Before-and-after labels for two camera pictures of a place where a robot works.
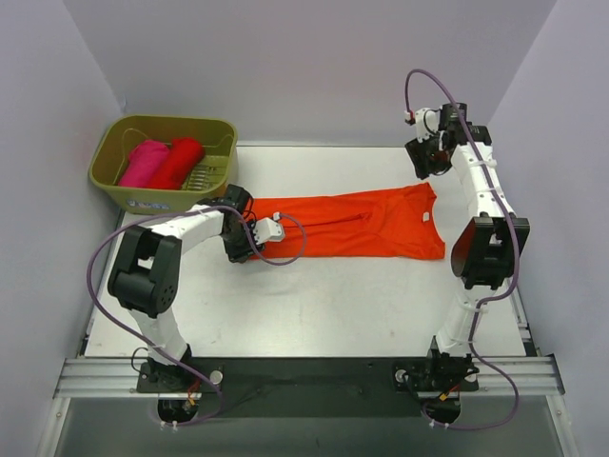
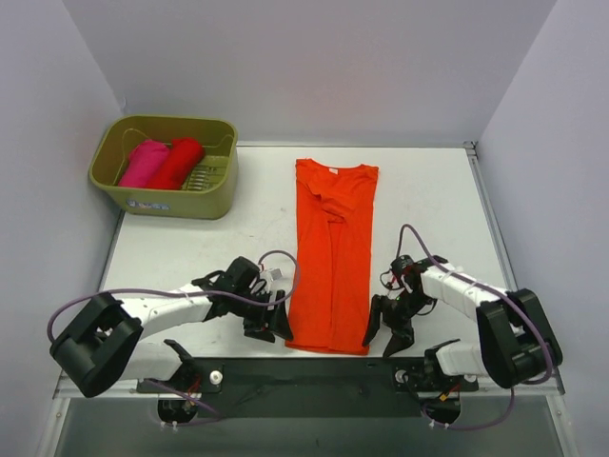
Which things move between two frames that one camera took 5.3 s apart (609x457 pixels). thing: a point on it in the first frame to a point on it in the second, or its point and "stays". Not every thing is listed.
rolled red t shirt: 184,155 stays
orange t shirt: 397,224 to 331,285
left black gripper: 240,252 to 263,319
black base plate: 311,387 stays
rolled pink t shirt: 145,163 stays
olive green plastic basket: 115,136 stays
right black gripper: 423,159 to 395,313
